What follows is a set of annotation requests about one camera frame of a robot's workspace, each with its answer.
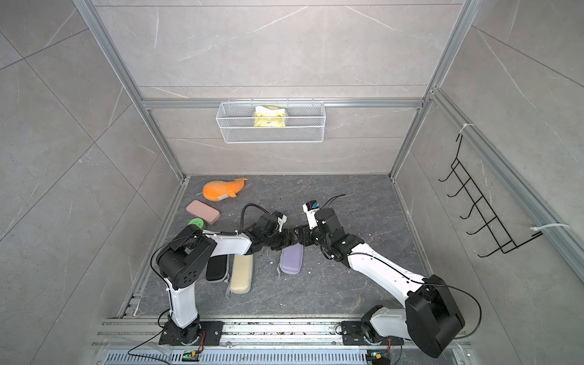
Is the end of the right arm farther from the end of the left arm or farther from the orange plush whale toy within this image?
the orange plush whale toy

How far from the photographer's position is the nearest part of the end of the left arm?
759 mm

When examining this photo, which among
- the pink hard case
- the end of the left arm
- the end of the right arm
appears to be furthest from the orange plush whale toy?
the end of the right arm

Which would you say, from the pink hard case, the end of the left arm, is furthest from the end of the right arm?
the pink hard case

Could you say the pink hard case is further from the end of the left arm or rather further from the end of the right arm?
the end of the right arm

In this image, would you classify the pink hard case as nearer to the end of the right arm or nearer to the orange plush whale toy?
the orange plush whale toy
